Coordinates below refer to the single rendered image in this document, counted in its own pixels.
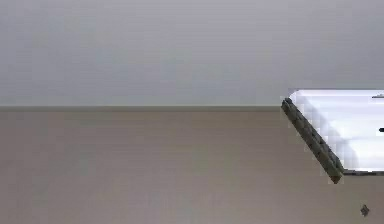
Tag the small grey flat object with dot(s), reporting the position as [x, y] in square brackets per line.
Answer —
[379, 96]

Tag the white bed with dark frame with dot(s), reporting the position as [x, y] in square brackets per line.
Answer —
[350, 133]

